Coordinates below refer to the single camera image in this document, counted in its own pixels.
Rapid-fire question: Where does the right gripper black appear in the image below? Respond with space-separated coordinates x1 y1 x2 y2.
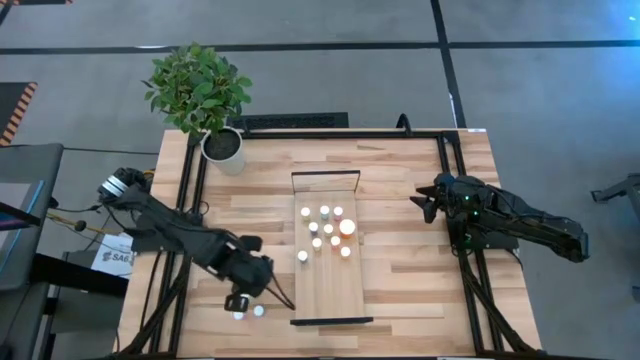
408 171 472 227

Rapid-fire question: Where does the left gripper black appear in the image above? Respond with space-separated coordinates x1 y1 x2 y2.
218 234 275 313

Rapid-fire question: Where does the white printed paper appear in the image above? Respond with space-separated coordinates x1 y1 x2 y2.
91 233 136 279

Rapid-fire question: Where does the black floor vent mat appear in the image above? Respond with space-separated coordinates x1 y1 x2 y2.
227 111 350 131

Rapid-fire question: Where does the black board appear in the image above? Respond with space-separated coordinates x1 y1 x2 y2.
29 252 130 299

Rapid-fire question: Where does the green plant in white pot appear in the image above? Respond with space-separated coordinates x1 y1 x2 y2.
141 42 254 176

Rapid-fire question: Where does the grey cart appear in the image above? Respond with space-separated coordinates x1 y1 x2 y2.
0 143 65 292

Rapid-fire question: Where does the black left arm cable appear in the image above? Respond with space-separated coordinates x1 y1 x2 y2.
259 257 297 311

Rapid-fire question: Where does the wooden shelf with black frame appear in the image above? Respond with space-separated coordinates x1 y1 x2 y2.
289 169 375 327

